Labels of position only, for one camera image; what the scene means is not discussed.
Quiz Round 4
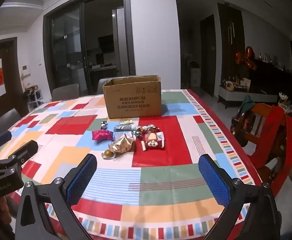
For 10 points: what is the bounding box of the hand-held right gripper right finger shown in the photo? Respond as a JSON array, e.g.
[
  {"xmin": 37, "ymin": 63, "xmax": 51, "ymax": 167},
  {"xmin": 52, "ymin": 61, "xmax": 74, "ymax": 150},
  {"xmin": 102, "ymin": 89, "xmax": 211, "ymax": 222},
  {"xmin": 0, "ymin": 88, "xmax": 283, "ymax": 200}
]
[{"xmin": 198, "ymin": 154, "xmax": 285, "ymax": 240}]

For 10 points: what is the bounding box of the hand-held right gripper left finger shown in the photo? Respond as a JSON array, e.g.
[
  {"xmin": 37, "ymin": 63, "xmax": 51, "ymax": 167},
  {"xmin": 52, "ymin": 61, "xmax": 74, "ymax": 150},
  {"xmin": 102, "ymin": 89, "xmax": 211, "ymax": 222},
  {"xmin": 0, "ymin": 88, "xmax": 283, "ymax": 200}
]
[{"xmin": 15, "ymin": 153, "xmax": 97, "ymax": 240}]

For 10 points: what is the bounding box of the magenta snack packet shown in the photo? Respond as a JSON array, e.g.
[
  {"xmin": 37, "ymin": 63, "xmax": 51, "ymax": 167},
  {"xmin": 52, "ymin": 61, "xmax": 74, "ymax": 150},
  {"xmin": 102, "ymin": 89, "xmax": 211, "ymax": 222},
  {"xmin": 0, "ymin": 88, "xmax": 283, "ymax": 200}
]
[{"xmin": 92, "ymin": 130, "xmax": 114, "ymax": 143}]

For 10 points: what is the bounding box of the gold foil snack packet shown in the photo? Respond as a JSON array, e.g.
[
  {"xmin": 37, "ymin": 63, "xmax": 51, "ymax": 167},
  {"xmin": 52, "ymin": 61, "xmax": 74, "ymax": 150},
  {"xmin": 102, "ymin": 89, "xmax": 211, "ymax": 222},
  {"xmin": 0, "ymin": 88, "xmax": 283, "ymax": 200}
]
[{"xmin": 108, "ymin": 134, "xmax": 136, "ymax": 153}]

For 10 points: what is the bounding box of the silver grey snack bar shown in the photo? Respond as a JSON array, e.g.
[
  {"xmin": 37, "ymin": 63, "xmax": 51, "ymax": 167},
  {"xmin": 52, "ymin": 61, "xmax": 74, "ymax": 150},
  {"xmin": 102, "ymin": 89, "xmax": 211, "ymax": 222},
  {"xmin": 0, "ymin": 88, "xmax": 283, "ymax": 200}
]
[{"xmin": 114, "ymin": 124, "xmax": 134, "ymax": 132}]

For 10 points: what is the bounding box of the red snack packet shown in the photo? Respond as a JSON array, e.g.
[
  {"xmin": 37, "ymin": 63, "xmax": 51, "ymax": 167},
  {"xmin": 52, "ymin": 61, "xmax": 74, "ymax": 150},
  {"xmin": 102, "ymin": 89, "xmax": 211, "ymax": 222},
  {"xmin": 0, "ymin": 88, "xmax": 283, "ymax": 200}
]
[{"xmin": 141, "ymin": 139, "xmax": 166, "ymax": 151}]

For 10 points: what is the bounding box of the white gold snack packet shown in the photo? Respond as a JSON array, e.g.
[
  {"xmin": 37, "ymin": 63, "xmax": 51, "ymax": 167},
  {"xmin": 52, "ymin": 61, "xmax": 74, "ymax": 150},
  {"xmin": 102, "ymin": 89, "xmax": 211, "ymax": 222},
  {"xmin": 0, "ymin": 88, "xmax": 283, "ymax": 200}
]
[{"xmin": 144, "ymin": 132, "xmax": 164, "ymax": 141}]

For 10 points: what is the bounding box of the red gold foil candy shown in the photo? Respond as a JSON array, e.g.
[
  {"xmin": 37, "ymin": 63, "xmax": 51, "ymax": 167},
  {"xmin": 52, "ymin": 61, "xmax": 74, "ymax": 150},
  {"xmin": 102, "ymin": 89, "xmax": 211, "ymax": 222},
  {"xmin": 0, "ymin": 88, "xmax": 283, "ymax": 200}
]
[{"xmin": 139, "ymin": 125, "xmax": 161, "ymax": 133}]

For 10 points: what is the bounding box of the brown cardboard box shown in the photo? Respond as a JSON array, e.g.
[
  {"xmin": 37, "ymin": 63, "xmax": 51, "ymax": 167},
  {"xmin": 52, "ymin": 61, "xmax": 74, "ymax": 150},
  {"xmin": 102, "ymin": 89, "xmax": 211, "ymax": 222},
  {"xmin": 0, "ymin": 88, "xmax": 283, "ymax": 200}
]
[{"xmin": 102, "ymin": 75, "xmax": 163, "ymax": 118}]

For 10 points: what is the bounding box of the grey upholstered chair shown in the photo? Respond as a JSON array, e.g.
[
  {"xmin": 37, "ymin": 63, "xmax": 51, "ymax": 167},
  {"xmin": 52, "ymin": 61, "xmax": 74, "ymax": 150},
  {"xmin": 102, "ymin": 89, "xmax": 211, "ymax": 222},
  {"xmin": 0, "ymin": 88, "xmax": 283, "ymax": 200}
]
[
  {"xmin": 51, "ymin": 84, "xmax": 80, "ymax": 102},
  {"xmin": 0, "ymin": 108, "xmax": 22, "ymax": 135},
  {"xmin": 97, "ymin": 76, "xmax": 136, "ymax": 95}
]

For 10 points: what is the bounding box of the colourful patchwork tablecloth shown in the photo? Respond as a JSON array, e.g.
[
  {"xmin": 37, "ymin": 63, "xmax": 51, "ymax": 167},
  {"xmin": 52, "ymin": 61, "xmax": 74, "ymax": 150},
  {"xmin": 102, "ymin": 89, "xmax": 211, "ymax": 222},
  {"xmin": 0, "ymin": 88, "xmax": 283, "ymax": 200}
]
[{"xmin": 0, "ymin": 89, "xmax": 264, "ymax": 240}]

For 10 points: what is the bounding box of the white storage rack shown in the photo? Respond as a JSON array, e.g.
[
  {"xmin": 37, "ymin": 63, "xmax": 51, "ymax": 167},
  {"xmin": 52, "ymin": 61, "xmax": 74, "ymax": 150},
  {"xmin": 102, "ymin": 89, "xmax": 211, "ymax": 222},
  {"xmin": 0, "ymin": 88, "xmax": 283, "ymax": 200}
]
[{"xmin": 26, "ymin": 85, "xmax": 45, "ymax": 112}]

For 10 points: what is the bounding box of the wooden chair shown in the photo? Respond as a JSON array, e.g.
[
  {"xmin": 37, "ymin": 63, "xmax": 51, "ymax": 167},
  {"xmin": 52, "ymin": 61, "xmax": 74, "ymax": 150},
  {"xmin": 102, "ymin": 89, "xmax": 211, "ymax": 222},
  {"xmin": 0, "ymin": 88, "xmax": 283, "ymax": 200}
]
[{"xmin": 232, "ymin": 102, "xmax": 292, "ymax": 170}]

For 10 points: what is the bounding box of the dark wooden door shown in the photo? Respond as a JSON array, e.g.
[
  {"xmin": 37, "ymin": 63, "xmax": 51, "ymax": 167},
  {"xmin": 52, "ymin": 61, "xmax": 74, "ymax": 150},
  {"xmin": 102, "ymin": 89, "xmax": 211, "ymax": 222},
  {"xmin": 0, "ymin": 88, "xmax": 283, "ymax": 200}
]
[{"xmin": 0, "ymin": 37, "xmax": 28, "ymax": 130}]

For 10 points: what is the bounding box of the green cloth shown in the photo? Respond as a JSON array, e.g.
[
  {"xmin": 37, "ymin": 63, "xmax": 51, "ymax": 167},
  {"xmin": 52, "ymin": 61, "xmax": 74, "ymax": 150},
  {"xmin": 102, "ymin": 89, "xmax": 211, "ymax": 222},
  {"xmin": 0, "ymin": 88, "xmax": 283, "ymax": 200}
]
[{"xmin": 240, "ymin": 95, "xmax": 255, "ymax": 113}]

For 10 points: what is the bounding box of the white low sideboard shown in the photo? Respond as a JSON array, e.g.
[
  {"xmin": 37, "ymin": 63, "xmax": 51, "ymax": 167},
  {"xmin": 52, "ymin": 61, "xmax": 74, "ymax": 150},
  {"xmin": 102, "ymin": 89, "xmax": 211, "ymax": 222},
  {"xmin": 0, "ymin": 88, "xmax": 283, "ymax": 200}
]
[{"xmin": 218, "ymin": 84, "xmax": 279, "ymax": 109}]

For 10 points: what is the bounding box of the white bin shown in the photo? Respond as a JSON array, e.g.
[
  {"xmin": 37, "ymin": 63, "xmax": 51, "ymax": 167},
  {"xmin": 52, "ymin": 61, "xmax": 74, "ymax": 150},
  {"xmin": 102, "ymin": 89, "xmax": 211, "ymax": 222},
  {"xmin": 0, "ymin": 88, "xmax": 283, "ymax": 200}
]
[{"xmin": 190, "ymin": 66, "xmax": 201, "ymax": 88}]

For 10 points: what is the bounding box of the dark framed sliding glass door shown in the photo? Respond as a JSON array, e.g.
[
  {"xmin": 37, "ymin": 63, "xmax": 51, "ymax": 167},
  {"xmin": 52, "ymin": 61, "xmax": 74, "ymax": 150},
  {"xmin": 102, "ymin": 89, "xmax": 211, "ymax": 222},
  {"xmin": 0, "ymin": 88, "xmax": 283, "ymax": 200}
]
[{"xmin": 43, "ymin": 0, "xmax": 136, "ymax": 98}]

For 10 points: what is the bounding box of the dark display shelf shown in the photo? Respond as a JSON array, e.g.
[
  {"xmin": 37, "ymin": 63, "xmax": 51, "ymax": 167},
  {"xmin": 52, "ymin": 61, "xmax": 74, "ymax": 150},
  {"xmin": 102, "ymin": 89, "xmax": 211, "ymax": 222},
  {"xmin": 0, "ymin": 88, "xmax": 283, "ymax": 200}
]
[{"xmin": 246, "ymin": 57, "xmax": 292, "ymax": 95}]

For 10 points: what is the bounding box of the dark interior door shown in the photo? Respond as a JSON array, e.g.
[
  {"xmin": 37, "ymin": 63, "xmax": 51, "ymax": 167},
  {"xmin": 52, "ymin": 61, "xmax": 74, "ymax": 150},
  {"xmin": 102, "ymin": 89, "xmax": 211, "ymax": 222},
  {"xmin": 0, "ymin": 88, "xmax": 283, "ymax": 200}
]
[{"xmin": 200, "ymin": 14, "xmax": 216, "ymax": 98}]

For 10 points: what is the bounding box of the tall dark cabinet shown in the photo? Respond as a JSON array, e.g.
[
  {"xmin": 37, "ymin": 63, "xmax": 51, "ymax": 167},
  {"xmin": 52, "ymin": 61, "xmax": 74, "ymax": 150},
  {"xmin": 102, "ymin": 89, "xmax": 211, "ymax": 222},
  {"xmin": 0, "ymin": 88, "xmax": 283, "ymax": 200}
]
[{"xmin": 217, "ymin": 2, "xmax": 245, "ymax": 90}]

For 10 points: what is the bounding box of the black range hood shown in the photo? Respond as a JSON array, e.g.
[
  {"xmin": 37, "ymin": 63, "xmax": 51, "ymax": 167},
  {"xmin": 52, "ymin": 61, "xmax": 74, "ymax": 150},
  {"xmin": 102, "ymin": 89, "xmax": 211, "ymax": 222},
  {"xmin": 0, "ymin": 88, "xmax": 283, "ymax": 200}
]
[{"xmin": 97, "ymin": 35, "xmax": 112, "ymax": 55}]

